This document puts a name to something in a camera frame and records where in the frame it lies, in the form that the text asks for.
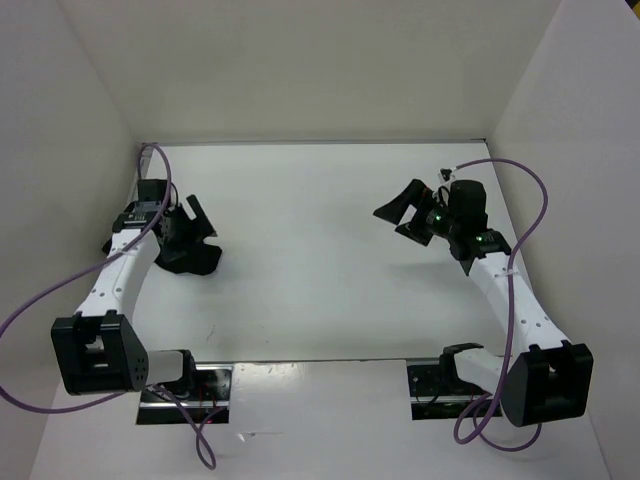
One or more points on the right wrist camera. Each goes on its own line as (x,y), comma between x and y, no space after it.
(446,175)

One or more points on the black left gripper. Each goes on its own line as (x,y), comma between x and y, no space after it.
(198,225)

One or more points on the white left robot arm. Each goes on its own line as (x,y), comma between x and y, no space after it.
(97,348)

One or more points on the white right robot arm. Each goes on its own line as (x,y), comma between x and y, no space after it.
(547,377)

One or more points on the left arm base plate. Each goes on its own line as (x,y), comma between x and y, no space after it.
(206,401)

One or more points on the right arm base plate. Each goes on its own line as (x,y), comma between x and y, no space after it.
(431,398)

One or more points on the black skirt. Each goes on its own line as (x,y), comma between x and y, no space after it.
(197,259)

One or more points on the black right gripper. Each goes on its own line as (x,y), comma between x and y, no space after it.
(417,193)

